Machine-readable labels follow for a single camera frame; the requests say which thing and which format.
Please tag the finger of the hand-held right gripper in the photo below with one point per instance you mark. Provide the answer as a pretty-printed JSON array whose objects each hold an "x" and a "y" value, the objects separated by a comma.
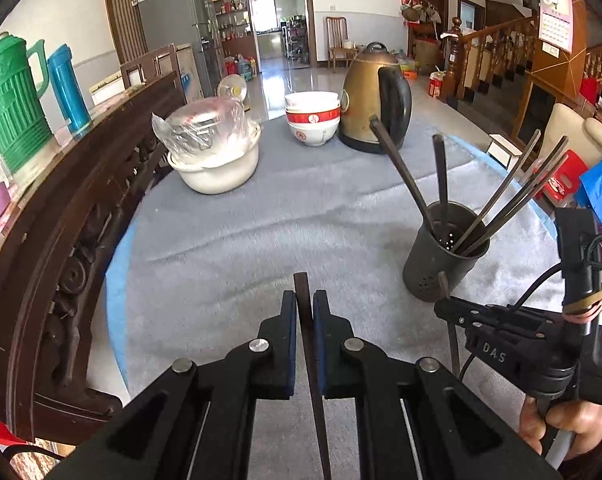
[{"x": 481, "y": 314}]

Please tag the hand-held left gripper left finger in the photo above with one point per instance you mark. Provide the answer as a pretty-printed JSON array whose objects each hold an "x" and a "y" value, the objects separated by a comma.
[{"x": 291, "y": 350}]

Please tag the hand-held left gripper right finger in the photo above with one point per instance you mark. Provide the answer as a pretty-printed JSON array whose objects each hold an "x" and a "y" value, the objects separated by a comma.
[{"x": 320, "y": 350}]

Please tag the dark wooden chopstick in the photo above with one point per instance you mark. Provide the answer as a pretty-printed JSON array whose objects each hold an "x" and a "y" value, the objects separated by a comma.
[
  {"x": 306, "y": 320},
  {"x": 453, "y": 350}
]

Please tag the dark metal utensil holder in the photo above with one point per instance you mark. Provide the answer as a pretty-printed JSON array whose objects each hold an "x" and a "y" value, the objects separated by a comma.
[{"x": 431, "y": 270}]

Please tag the bunch of dark chopsticks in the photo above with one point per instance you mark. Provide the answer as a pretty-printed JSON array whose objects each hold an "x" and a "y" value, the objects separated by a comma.
[{"x": 441, "y": 175}]

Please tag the person's right hand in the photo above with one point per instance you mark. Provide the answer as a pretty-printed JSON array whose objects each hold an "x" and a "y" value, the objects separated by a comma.
[{"x": 586, "y": 420}]

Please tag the grey table mat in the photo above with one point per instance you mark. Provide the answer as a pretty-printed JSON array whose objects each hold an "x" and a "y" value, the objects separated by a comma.
[{"x": 281, "y": 230}]

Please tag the red plastic stool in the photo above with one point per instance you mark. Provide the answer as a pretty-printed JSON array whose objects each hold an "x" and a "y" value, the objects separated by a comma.
[{"x": 563, "y": 175}]

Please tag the small white stool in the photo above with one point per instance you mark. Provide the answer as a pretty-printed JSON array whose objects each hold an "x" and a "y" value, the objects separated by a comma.
[{"x": 503, "y": 150}]

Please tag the blue tablecloth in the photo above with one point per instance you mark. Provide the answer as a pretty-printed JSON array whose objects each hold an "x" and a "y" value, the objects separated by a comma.
[{"x": 115, "y": 300}]

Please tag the large cream basin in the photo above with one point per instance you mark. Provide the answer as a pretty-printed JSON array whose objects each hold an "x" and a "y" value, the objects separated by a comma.
[{"x": 216, "y": 175}]

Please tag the cream sofa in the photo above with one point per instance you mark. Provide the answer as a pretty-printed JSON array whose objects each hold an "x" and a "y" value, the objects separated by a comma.
[{"x": 571, "y": 130}]

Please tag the white bowl red emblem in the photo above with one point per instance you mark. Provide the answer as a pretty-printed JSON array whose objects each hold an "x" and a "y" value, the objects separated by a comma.
[{"x": 313, "y": 132}]

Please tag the white bowl red band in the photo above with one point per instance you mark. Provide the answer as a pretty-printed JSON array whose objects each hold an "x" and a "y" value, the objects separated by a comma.
[{"x": 313, "y": 115}]

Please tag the brass electric kettle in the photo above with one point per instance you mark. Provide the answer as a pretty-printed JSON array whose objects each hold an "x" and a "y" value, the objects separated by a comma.
[{"x": 361, "y": 110}]

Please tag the clear plastic bag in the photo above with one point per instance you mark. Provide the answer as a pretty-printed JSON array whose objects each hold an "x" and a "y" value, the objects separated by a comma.
[{"x": 206, "y": 125}]

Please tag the wooden stair railing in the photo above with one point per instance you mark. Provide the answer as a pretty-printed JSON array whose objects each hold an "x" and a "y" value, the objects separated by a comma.
[{"x": 486, "y": 55}]

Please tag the carved dark wooden bench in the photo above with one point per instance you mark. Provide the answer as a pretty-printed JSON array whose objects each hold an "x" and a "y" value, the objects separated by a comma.
[{"x": 56, "y": 240}]

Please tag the small electric fan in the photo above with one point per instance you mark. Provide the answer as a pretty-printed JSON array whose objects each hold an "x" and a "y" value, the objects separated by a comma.
[{"x": 232, "y": 89}]

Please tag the wooden dining chair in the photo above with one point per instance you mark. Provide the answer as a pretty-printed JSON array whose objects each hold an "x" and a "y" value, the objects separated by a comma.
[{"x": 337, "y": 40}]

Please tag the dark wooden chair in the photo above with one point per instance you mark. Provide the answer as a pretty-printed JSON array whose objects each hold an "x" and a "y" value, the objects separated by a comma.
[{"x": 146, "y": 67}]

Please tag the blue thermos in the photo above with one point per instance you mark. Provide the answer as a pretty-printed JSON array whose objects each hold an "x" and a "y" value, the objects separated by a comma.
[{"x": 68, "y": 95}]

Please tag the shelf with bottles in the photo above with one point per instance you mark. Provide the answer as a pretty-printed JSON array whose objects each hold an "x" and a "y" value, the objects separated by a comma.
[{"x": 228, "y": 10}]

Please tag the grey refrigerator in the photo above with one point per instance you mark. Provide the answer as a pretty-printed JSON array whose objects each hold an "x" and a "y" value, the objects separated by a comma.
[{"x": 171, "y": 20}]

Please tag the green plastic pitcher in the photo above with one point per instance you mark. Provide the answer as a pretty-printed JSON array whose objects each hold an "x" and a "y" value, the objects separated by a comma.
[{"x": 11, "y": 110}]

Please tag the wall calendar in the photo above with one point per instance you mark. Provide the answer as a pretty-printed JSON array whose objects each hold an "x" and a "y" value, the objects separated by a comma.
[{"x": 555, "y": 15}]

